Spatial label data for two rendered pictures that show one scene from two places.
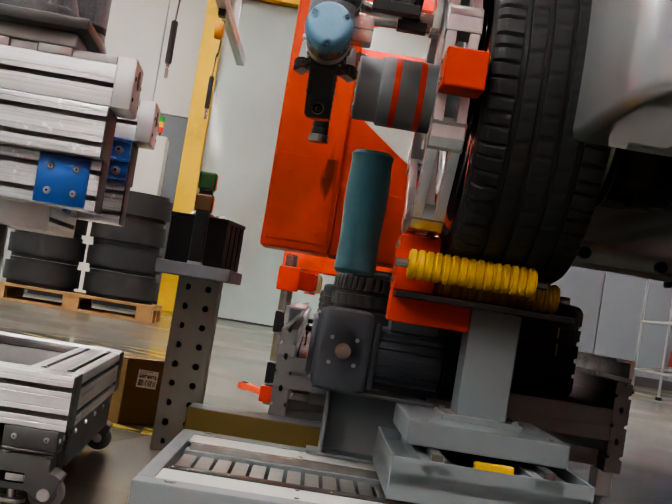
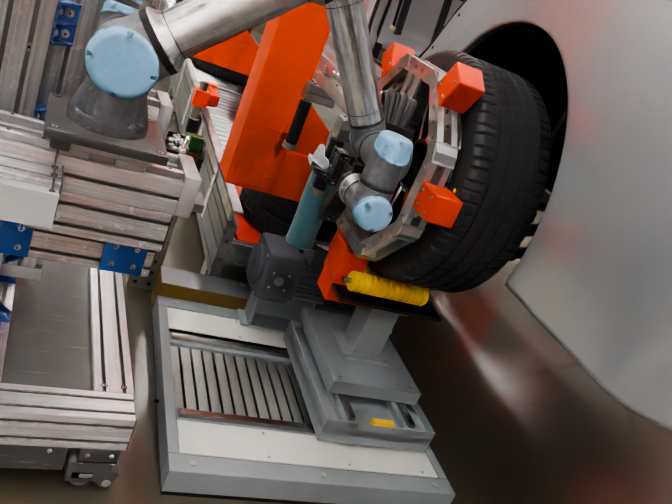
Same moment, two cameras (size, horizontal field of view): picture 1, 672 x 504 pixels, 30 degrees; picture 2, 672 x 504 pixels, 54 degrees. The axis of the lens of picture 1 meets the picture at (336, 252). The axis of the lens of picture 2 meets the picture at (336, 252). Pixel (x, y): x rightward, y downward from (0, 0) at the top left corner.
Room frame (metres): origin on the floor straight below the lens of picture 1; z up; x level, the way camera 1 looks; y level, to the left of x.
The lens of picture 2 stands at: (0.82, 0.64, 1.24)
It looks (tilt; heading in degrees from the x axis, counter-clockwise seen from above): 21 degrees down; 336
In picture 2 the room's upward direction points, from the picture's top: 23 degrees clockwise
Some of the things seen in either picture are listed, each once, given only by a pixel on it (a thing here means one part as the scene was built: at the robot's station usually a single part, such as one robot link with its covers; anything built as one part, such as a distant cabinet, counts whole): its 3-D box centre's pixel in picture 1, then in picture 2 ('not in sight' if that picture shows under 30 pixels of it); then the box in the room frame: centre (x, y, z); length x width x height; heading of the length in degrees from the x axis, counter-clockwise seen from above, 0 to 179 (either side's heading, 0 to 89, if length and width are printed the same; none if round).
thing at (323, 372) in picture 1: (399, 386); (305, 291); (2.73, -0.18, 0.26); 0.42 x 0.18 x 0.35; 91
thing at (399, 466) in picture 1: (472, 472); (353, 381); (2.42, -0.33, 0.13); 0.50 x 0.36 x 0.10; 1
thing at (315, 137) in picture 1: (323, 106); (298, 123); (2.64, 0.08, 0.83); 0.04 x 0.04 x 0.16
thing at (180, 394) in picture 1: (187, 364); (155, 231); (3.02, 0.31, 0.21); 0.10 x 0.10 x 0.42; 1
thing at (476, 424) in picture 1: (483, 374); (371, 323); (2.48, -0.33, 0.32); 0.40 x 0.30 x 0.28; 1
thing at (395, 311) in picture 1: (431, 283); (353, 272); (2.48, -0.20, 0.48); 0.16 x 0.12 x 0.17; 91
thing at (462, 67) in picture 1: (462, 72); (436, 204); (2.16, -0.17, 0.85); 0.09 x 0.08 x 0.07; 1
